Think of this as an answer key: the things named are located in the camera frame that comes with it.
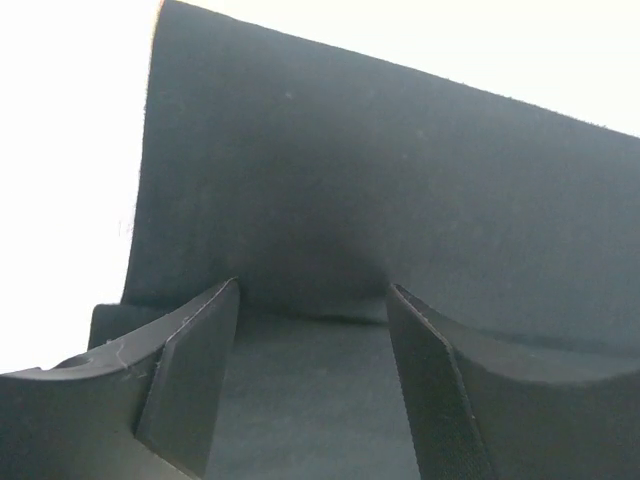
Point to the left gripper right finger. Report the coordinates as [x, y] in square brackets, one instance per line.
[482, 405]

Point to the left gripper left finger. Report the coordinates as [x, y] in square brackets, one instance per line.
[141, 406]

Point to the black t shirt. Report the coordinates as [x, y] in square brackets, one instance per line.
[317, 178]

